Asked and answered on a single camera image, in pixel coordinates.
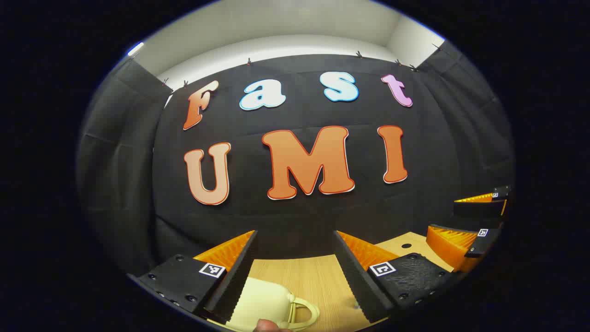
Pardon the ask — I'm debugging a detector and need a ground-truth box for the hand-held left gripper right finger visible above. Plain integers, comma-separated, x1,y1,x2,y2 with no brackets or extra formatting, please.
333,230,461,323

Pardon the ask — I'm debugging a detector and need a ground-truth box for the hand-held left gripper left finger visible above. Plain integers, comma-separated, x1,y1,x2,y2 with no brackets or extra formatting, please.
127,230,259,326

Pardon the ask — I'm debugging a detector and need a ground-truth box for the black backdrop cloth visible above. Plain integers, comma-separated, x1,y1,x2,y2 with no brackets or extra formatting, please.
76,44,514,277

